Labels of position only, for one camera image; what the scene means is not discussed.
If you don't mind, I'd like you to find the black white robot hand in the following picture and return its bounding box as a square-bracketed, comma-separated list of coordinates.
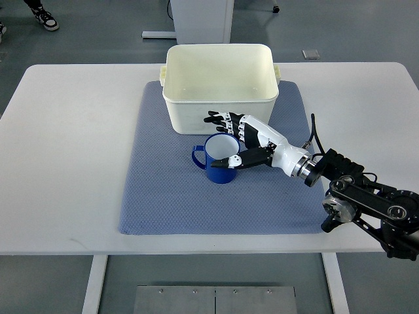
[204, 111, 312, 177]

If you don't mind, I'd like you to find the blue enamel mug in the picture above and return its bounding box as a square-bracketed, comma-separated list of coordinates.
[191, 133, 240, 184]

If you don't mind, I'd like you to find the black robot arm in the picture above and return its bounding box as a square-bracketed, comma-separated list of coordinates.
[299, 149, 418, 261]

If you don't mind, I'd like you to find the cream plastic box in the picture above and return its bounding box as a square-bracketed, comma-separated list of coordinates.
[160, 44, 280, 135]

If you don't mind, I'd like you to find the grey floor outlet plate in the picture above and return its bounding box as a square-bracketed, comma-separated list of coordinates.
[302, 49, 320, 60]

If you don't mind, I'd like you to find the blue textured mat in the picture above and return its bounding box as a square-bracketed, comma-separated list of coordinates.
[118, 81, 326, 236]

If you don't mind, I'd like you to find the white table right leg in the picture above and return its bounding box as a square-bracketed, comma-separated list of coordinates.
[321, 253, 350, 314]

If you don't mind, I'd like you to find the white table leg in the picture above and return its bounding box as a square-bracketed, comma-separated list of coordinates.
[81, 254, 108, 314]
[321, 253, 350, 314]

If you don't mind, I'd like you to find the white table left leg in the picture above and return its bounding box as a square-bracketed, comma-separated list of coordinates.
[81, 254, 108, 314]

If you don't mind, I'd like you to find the person left leg sneaker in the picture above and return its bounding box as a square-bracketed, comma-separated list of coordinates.
[24, 0, 60, 31]

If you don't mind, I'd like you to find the person leg sneaker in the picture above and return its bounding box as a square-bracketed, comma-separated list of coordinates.
[24, 0, 60, 31]
[0, 22, 7, 43]

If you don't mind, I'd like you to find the person right leg sneaker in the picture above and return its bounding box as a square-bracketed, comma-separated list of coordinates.
[0, 22, 7, 43]

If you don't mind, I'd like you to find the white pedestal column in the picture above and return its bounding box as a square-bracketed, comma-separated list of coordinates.
[141, 0, 234, 44]

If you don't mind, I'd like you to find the grey metal base plate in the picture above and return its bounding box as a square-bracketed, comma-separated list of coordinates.
[134, 285, 297, 314]

